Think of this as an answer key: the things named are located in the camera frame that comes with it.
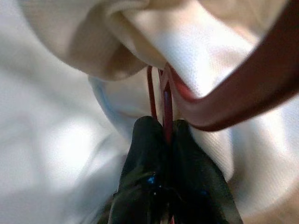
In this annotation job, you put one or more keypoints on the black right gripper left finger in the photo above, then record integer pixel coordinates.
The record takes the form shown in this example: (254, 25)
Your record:
(144, 168)

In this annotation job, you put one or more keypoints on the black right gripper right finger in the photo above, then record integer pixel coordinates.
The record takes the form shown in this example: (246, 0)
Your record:
(198, 172)

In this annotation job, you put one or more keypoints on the plain white shirt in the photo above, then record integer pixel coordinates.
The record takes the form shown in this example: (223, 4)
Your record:
(58, 140)

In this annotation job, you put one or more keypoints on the red plastic hanger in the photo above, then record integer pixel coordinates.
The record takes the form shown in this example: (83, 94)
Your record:
(257, 88)

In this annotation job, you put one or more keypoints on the cream denim trousers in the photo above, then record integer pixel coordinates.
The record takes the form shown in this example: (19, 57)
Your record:
(81, 46)

